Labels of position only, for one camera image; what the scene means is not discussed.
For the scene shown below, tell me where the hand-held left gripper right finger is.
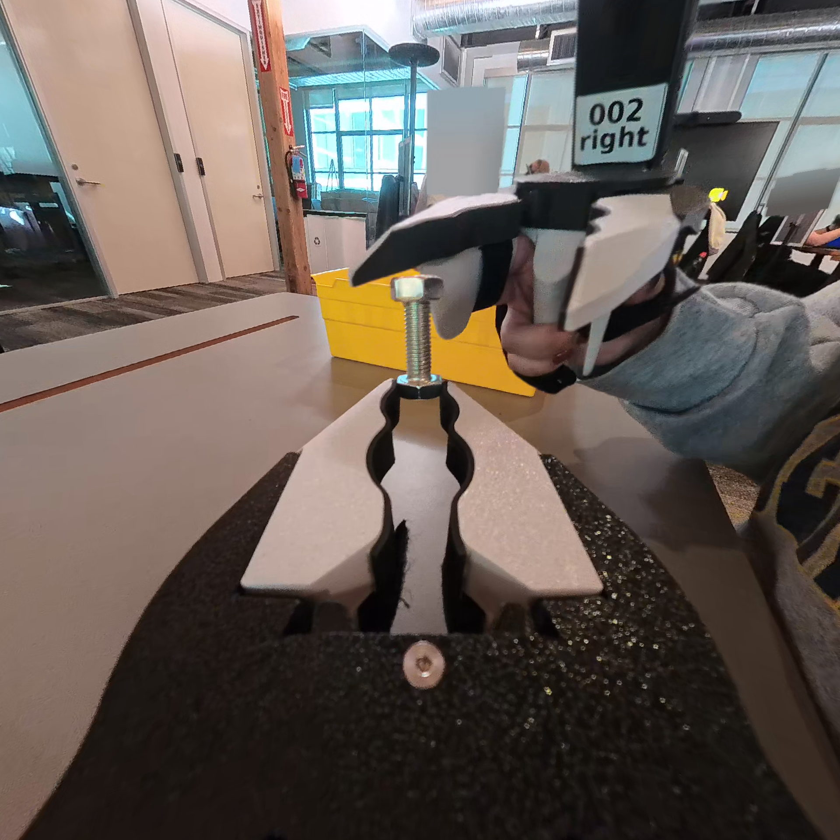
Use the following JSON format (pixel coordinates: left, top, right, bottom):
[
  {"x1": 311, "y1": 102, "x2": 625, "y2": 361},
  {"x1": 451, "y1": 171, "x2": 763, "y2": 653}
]
[{"x1": 445, "y1": 382, "x2": 605, "y2": 622}]

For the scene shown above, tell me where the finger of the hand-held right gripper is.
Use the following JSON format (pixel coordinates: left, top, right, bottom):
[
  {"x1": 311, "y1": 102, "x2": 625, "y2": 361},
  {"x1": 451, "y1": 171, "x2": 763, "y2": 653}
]
[
  {"x1": 350, "y1": 192, "x2": 527, "y2": 287},
  {"x1": 563, "y1": 196, "x2": 685, "y2": 332}
]

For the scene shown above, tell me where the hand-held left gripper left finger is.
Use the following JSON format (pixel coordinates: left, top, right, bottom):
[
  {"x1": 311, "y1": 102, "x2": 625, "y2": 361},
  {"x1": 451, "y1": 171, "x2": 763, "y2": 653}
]
[{"x1": 240, "y1": 379, "x2": 403, "y2": 621}]

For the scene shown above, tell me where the silver bolt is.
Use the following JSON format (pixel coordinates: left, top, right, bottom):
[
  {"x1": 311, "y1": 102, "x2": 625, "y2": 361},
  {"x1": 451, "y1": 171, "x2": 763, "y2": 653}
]
[{"x1": 395, "y1": 298, "x2": 445, "y2": 401}]

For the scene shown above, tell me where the person's right forearm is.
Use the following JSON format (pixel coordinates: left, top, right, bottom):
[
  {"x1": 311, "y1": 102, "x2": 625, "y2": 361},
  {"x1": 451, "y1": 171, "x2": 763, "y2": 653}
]
[{"x1": 577, "y1": 266, "x2": 840, "y2": 483}]

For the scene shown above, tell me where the person's right hand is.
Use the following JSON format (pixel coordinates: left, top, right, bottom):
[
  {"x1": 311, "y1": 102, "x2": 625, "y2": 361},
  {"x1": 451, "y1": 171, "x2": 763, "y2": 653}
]
[{"x1": 497, "y1": 231, "x2": 593, "y2": 385}]

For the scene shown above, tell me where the black jacket on chair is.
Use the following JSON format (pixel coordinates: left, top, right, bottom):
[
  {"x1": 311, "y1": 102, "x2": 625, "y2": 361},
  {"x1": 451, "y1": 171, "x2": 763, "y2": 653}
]
[{"x1": 375, "y1": 174, "x2": 421, "y2": 240}]

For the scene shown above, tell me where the white recycling cabinet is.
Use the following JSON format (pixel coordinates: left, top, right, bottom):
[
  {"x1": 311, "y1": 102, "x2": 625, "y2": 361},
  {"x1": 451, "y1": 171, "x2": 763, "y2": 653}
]
[{"x1": 304, "y1": 211, "x2": 368, "y2": 275}]

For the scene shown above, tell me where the yellow plastic bin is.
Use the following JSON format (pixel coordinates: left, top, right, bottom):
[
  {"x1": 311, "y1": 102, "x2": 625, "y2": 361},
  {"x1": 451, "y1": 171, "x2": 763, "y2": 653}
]
[{"x1": 311, "y1": 266, "x2": 538, "y2": 399}]

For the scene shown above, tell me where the black monitor screen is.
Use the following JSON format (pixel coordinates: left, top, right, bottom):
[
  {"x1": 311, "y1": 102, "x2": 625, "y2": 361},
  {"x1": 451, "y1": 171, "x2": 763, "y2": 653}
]
[{"x1": 672, "y1": 120, "x2": 782, "y2": 214}]

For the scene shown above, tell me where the black floor lamp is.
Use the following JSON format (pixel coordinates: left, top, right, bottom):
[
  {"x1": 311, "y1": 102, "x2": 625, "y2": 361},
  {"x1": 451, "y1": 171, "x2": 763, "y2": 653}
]
[{"x1": 387, "y1": 42, "x2": 442, "y2": 217}]

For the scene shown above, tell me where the white door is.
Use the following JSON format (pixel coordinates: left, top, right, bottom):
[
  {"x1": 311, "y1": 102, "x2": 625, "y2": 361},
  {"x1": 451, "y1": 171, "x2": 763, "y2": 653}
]
[
  {"x1": 161, "y1": 0, "x2": 277, "y2": 280},
  {"x1": 3, "y1": 0, "x2": 201, "y2": 296}
]

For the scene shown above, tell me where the person's grey printed sweatshirt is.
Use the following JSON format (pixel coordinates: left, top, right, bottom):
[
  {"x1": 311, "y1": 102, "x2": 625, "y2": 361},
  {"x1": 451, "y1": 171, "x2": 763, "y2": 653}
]
[{"x1": 742, "y1": 410, "x2": 840, "y2": 756}]

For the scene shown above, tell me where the silver ceiling duct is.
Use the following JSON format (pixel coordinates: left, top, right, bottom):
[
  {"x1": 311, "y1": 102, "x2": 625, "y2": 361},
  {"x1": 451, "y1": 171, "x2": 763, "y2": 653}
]
[
  {"x1": 412, "y1": 0, "x2": 580, "y2": 39},
  {"x1": 517, "y1": 28, "x2": 840, "y2": 70}
]

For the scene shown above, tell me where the wooden post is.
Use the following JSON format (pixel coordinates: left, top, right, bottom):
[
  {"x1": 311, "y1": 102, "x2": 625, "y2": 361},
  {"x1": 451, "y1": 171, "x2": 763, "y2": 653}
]
[{"x1": 248, "y1": 0, "x2": 314, "y2": 296}]

